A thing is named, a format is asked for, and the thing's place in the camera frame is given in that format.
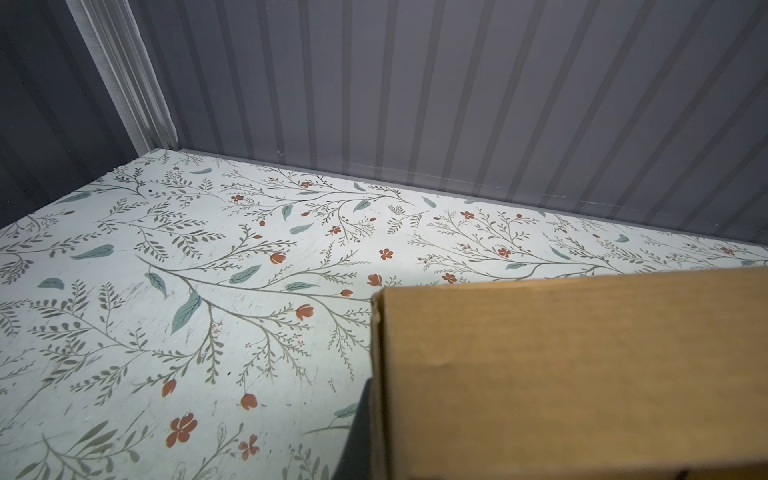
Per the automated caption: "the brown cardboard box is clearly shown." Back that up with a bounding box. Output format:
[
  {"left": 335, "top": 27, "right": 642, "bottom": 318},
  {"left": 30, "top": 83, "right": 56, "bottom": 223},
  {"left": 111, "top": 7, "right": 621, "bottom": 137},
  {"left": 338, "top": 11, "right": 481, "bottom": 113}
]
[{"left": 369, "top": 267, "right": 767, "bottom": 479}]

